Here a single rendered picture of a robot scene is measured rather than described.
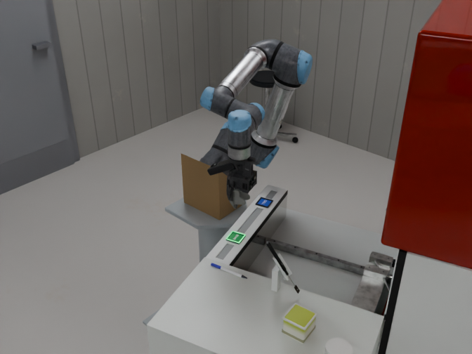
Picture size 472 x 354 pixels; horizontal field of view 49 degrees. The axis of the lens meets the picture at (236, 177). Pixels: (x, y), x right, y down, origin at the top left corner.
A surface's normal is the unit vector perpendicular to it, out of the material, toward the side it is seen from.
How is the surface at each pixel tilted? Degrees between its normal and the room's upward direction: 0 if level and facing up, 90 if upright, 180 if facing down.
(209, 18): 90
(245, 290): 0
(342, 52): 90
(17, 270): 0
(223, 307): 0
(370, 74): 90
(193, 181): 90
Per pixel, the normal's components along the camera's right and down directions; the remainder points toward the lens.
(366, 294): 0.00, -0.86
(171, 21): 0.74, 0.34
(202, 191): -0.65, 0.39
